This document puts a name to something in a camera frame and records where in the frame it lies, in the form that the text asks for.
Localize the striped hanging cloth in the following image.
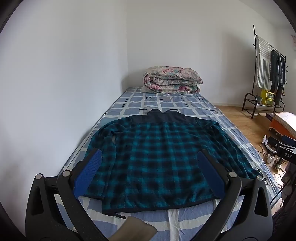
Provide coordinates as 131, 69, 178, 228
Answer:
255, 35, 272, 90

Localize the white power strip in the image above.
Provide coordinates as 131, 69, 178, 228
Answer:
266, 156, 282, 171

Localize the dark hanging garment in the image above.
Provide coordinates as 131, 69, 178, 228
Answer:
269, 50, 280, 93
276, 54, 287, 105

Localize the black metal clothes rack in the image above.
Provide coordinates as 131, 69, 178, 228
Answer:
242, 25, 289, 117

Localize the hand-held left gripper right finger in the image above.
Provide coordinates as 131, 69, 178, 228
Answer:
196, 149, 273, 241

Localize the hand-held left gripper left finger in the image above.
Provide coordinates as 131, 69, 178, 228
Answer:
25, 148, 109, 241

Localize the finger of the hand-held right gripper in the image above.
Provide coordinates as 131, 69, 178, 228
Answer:
268, 135, 296, 151

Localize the folded floral quilt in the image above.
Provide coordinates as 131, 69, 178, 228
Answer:
142, 66, 203, 94

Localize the white ring light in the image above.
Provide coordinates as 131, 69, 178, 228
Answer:
261, 136, 278, 161

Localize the orange stool with lace cover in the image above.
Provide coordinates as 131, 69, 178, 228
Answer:
269, 112, 296, 140

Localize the floor cable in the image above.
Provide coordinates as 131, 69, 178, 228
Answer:
269, 162, 288, 205

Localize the khaki cloth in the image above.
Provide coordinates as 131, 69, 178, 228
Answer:
109, 217, 158, 241

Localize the cardboard box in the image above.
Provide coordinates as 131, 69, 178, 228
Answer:
257, 113, 278, 131

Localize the teal plaid fleece jacket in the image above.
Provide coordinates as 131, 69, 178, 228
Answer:
84, 108, 263, 215

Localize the bed with blue checked sheet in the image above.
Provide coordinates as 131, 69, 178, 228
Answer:
57, 86, 281, 241

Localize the yellow box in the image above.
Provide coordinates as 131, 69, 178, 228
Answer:
261, 89, 275, 106

